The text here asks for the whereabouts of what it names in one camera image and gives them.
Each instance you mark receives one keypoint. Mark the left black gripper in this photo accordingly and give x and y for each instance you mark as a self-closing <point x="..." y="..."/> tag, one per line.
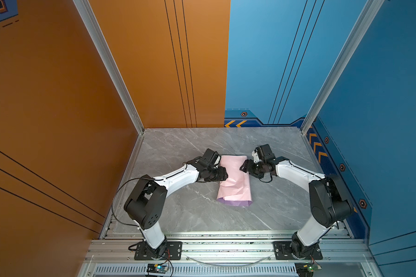
<point x="222" y="174"/>

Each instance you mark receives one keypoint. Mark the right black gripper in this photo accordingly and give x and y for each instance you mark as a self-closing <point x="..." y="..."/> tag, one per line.
<point x="247" y="167"/>

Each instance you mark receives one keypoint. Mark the purple wrapping paper sheet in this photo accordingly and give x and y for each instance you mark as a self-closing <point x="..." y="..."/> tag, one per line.
<point x="235" y="190"/>

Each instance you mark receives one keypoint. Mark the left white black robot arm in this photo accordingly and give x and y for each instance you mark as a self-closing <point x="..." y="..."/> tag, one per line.
<point x="146" y="202"/>

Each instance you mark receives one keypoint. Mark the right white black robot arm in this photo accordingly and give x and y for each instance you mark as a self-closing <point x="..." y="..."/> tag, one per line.
<point x="329" y="201"/>

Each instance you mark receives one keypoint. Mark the left green circuit board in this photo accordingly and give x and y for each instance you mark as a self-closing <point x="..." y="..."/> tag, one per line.
<point x="157" y="270"/>

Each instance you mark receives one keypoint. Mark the green circuit board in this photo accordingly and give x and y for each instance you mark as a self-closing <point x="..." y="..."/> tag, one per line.
<point x="157" y="270"/>
<point x="304" y="270"/>

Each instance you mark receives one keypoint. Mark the right green circuit board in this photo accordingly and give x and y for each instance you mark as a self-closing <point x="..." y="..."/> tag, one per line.
<point x="304" y="270"/>

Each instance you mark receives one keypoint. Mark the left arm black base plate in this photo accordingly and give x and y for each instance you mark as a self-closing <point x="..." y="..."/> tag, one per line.
<point x="167" y="250"/>

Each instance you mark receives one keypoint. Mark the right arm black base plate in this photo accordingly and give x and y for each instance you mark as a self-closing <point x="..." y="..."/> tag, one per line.
<point x="290" y="250"/>

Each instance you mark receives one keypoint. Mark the aluminium front rail frame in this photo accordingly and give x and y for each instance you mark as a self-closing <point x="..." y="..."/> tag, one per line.
<point x="231" y="254"/>

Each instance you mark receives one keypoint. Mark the right aluminium corner post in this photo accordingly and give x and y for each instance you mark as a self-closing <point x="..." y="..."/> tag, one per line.
<point x="362" y="24"/>

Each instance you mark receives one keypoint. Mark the aluminium corner post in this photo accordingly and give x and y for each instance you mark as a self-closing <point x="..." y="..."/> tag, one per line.
<point x="362" y="24"/>
<point x="97" y="36"/>

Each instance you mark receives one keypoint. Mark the left aluminium corner post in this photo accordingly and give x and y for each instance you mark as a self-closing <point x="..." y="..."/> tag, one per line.
<point x="97" y="36"/>

